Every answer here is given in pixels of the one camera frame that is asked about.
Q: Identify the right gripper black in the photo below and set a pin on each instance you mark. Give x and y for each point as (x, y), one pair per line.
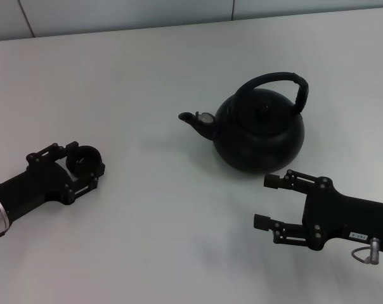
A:
(337, 212)

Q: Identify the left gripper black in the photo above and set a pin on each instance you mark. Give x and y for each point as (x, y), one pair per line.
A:
(42, 183)

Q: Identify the small dark teacup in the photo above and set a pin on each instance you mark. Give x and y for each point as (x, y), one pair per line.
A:
(83, 160)

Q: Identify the black round teapot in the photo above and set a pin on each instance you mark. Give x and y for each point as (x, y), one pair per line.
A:
(258, 142)

